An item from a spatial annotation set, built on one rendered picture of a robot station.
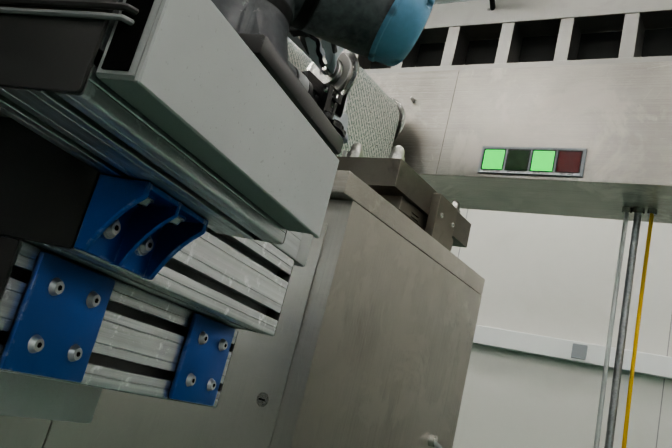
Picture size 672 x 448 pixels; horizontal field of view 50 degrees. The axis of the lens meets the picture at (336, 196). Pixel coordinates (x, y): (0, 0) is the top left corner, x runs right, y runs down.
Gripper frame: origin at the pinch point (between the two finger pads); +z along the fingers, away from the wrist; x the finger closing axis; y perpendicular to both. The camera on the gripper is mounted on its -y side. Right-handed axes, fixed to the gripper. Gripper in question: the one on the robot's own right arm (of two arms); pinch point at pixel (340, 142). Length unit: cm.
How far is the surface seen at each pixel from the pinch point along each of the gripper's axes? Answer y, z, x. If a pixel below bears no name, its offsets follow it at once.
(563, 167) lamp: 8, 29, -41
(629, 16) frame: 48, 31, -50
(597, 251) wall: 56, 263, 6
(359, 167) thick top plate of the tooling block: -8.4, -6.5, -10.7
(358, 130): 5.4, 5.2, -0.2
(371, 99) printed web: 14.5, 7.2, -0.2
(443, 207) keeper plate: -9.3, 12.5, -22.0
